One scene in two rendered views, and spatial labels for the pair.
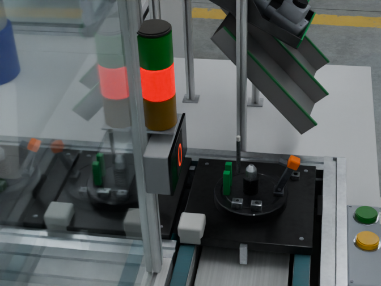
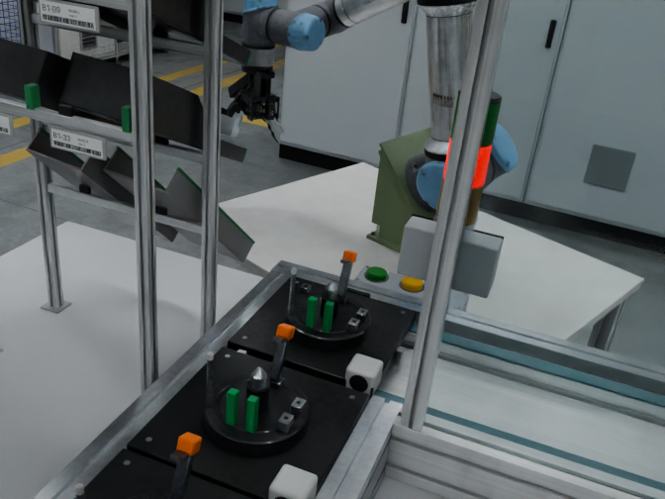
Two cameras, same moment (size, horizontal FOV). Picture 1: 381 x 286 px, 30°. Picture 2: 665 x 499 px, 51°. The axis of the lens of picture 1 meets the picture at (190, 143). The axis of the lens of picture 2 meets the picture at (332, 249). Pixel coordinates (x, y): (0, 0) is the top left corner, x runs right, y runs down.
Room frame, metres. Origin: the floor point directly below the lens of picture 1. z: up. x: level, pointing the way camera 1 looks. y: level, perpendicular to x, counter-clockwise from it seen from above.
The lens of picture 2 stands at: (0.93, 0.85, 1.60)
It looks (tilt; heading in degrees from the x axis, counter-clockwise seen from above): 27 degrees down; 277
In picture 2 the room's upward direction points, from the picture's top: 6 degrees clockwise
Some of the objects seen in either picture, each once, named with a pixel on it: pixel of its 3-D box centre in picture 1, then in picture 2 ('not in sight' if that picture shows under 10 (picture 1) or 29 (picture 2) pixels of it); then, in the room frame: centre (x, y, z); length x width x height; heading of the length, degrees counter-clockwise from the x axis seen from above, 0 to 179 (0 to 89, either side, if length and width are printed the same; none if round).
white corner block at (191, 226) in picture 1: (191, 228); (363, 375); (0.97, 0.01, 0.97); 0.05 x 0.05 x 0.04; 79
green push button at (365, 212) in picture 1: (365, 216); (376, 275); (0.99, -0.32, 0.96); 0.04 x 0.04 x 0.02
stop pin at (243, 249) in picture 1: (243, 253); (398, 358); (0.93, -0.09, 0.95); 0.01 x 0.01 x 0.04; 79
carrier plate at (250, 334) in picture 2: (250, 202); (327, 329); (1.05, -0.11, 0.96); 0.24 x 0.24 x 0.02; 79
